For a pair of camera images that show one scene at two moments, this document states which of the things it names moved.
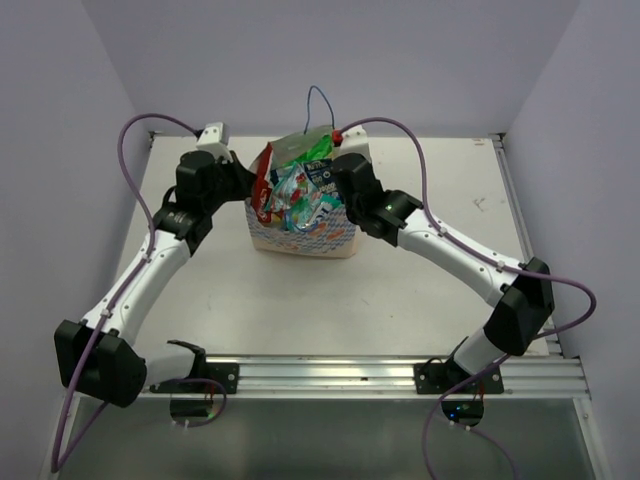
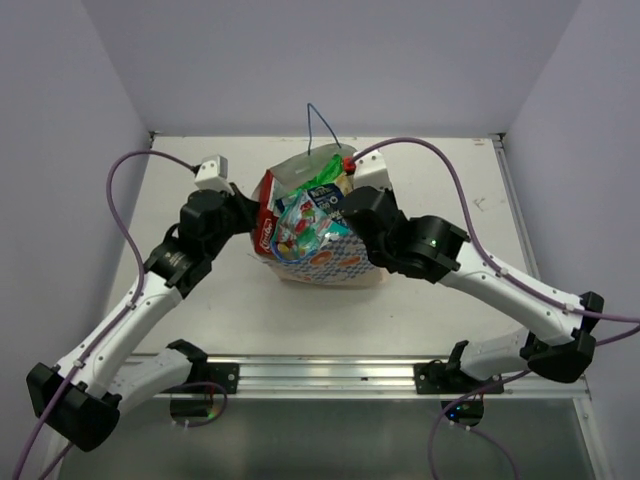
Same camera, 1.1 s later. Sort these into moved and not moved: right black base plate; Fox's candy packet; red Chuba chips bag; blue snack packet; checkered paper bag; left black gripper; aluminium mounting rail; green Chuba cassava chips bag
Moved: red Chuba chips bag; green Chuba cassava chips bag; left black gripper; Fox's candy packet; blue snack packet; checkered paper bag
Not moved: right black base plate; aluminium mounting rail
